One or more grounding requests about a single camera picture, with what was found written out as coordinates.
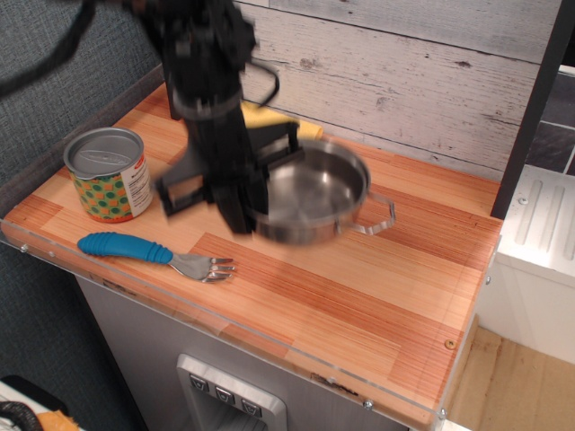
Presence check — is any blue handled fork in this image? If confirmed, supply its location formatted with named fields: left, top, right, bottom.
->
left=77, top=233, right=235, bottom=283

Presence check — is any silver dispenser panel with buttons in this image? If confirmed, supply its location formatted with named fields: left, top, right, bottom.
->
left=177, top=354, right=288, bottom=430

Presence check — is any tin can with dotted label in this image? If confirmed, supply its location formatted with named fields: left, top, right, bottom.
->
left=63, top=128, right=153, bottom=224

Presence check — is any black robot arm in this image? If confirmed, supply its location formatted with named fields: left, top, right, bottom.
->
left=122, top=1, right=301, bottom=234

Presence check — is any dark right vertical post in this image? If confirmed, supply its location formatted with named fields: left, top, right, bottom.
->
left=491, top=0, right=574, bottom=220

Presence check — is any yellow folded cloth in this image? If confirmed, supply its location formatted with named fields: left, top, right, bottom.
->
left=241, top=101, right=323, bottom=140

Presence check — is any black cable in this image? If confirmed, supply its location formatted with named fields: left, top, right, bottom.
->
left=0, top=0, right=98, bottom=98

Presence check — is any orange object at corner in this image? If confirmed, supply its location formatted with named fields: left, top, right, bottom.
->
left=37, top=410, right=80, bottom=431

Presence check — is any stainless steel pot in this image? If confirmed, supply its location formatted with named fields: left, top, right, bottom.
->
left=246, top=140, right=396, bottom=246

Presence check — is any white toy sink unit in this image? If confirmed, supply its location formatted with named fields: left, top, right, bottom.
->
left=474, top=65, right=575, bottom=363

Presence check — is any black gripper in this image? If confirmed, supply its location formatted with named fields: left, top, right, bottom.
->
left=155, top=105, right=305, bottom=234

